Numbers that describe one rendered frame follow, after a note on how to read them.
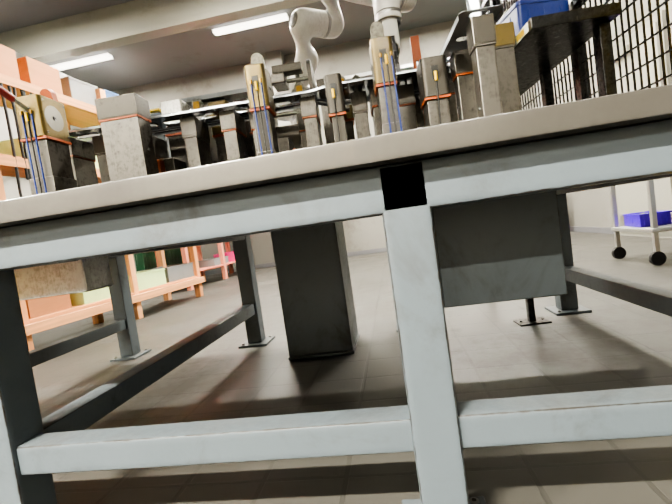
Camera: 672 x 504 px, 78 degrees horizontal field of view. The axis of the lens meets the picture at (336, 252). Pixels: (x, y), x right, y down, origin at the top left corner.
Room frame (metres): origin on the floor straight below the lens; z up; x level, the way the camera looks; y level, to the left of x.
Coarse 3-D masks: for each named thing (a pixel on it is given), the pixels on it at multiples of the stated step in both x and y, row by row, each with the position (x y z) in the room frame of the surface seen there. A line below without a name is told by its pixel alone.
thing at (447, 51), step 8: (480, 8) 0.92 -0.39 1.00; (488, 8) 0.93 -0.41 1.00; (496, 8) 0.93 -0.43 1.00; (464, 16) 0.95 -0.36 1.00; (496, 16) 0.97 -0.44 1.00; (456, 24) 0.96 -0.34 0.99; (464, 24) 0.99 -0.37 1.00; (456, 32) 1.03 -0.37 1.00; (464, 32) 1.03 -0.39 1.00; (448, 40) 1.04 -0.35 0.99; (464, 40) 1.08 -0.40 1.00; (448, 48) 1.12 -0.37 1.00; (456, 48) 1.12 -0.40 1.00; (464, 48) 1.13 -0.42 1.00; (448, 56) 1.17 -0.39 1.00
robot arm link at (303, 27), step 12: (300, 12) 1.64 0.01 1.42; (312, 12) 1.66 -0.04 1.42; (324, 12) 1.69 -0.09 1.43; (300, 24) 1.65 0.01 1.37; (312, 24) 1.66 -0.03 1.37; (324, 24) 1.69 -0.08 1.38; (300, 36) 1.68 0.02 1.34; (312, 36) 1.71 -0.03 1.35; (324, 36) 1.73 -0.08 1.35; (300, 48) 1.74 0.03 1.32; (312, 48) 1.77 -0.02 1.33; (300, 60) 1.78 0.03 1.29; (312, 60) 1.78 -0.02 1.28; (288, 120) 1.96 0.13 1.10
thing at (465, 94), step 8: (456, 56) 1.11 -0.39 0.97; (464, 56) 1.11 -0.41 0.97; (456, 64) 1.11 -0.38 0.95; (464, 64) 1.11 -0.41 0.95; (456, 72) 1.11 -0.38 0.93; (464, 72) 1.11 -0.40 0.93; (472, 72) 1.11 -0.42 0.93; (456, 80) 1.13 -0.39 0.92; (464, 80) 1.11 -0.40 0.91; (472, 80) 1.11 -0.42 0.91; (456, 88) 1.14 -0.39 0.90; (464, 88) 1.11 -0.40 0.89; (472, 88) 1.11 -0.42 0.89; (456, 96) 1.15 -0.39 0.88; (464, 96) 1.11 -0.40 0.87; (472, 96) 1.11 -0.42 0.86; (464, 104) 1.11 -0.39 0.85; (472, 104) 1.11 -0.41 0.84; (464, 112) 1.11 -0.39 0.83; (472, 112) 1.11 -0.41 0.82
